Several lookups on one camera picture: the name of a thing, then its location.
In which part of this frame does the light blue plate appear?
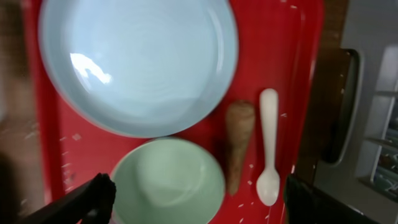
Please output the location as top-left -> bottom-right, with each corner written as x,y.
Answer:
38,0 -> 239,138

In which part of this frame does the red plastic tray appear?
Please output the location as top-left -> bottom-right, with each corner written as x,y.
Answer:
24,0 -> 323,223

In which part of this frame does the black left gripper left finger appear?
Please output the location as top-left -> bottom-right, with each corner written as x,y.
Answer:
18,173 -> 116,224

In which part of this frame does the white plastic spoon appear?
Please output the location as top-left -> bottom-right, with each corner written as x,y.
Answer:
256,88 -> 280,207

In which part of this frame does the brown carrot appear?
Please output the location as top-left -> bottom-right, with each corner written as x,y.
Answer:
225,100 -> 256,195

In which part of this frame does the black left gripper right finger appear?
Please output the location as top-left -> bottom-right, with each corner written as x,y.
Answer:
284,175 -> 377,224

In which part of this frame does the green bowl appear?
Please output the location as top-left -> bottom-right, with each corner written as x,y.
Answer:
111,138 -> 225,223

